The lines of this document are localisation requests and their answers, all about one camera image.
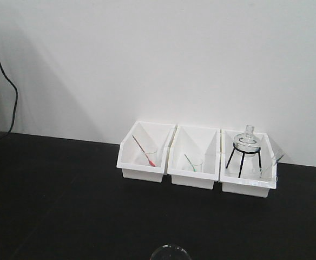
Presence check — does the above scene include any small beaker red pipette bin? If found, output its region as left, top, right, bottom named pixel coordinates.
left=145, top=147, right=157, bottom=165

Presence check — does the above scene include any white plastic bin left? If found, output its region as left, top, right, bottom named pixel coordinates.
left=117, top=121, right=177, bottom=183

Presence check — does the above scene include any white plastic bin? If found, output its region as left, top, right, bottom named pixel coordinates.
left=219, top=129, right=278, bottom=198
left=117, top=121, right=177, bottom=183
left=167, top=125, right=221, bottom=190

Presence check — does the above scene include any white plastic bin middle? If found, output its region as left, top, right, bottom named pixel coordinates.
left=167, top=125, right=221, bottom=190

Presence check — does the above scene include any small beaker green pipette bin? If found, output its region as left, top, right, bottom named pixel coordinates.
left=191, top=158, right=203, bottom=172

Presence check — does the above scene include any round glass flask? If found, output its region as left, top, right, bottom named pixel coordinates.
left=233, top=125, right=260, bottom=154

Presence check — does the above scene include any white plastic bin right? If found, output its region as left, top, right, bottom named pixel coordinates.
left=219, top=129, right=278, bottom=198

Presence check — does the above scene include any black wire tripod stand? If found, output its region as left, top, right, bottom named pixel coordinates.
left=226, top=143, right=261, bottom=178

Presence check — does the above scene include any black hanging cable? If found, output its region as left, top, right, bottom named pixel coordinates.
left=0, top=25, right=19, bottom=143

